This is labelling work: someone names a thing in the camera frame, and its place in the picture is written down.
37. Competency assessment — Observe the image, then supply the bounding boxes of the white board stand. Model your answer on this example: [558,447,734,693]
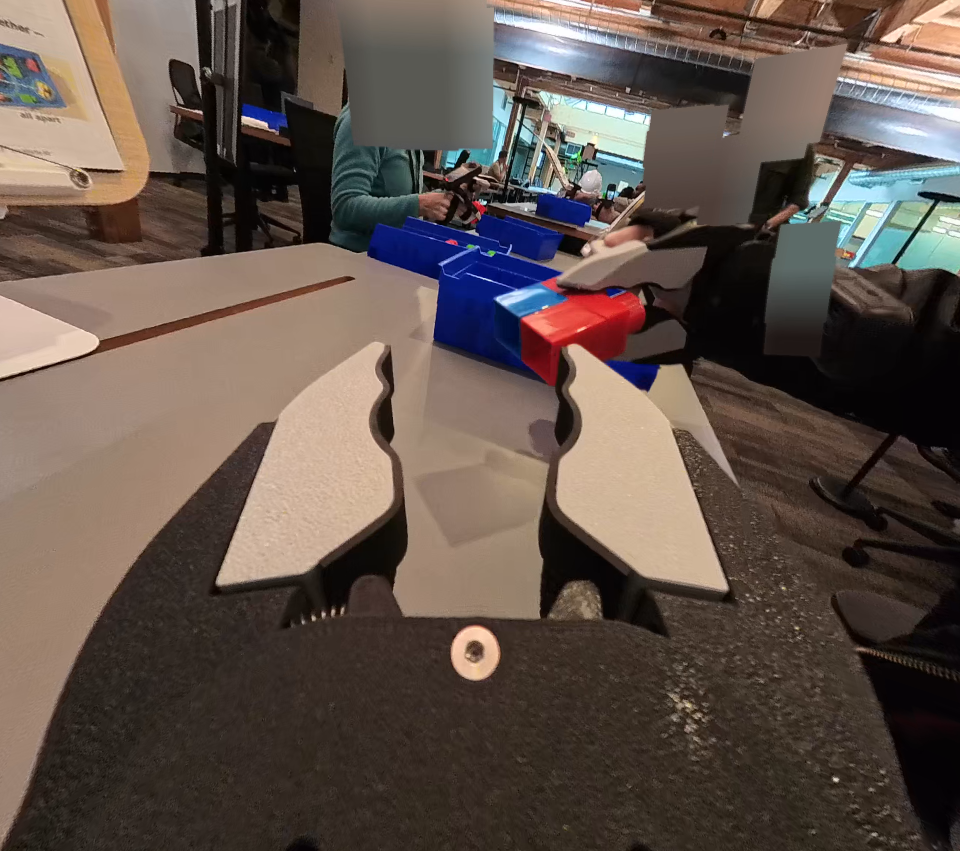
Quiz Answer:
[0,144,100,381]

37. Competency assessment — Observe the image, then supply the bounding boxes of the black chair base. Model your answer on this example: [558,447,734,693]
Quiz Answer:
[810,432,960,569]

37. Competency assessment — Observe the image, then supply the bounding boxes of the wooden instruction board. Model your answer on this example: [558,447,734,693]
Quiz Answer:
[0,0,151,207]

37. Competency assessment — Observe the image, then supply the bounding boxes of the wooden post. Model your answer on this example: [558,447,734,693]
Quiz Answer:
[52,0,145,246]

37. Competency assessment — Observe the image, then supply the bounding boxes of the black office chair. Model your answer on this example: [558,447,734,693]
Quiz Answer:
[168,59,205,143]

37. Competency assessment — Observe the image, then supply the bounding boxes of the black high-back chair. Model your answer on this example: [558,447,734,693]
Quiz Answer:
[283,93,339,245]

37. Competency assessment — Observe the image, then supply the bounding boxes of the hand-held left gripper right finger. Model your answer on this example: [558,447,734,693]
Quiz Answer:
[545,344,733,616]

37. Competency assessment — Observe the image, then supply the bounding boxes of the red mega block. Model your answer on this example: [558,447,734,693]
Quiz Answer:
[519,294,648,387]

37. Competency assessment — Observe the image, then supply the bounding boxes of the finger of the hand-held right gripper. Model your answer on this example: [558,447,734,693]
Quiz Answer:
[557,238,711,294]

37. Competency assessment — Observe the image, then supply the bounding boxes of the printed instruction sheet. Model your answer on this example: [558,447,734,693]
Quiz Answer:
[0,0,125,173]

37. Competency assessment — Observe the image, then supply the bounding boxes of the dark zippered cloth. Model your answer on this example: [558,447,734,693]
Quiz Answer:
[831,588,960,851]

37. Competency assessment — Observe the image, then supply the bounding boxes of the black display panel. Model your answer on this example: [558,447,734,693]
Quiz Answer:
[212,0,249,164]

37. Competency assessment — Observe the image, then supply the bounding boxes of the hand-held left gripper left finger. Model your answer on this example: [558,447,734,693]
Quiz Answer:
[215,341,408,614]

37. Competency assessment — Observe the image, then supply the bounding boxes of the blue mega block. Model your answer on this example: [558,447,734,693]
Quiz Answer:
[493,284,569,361]

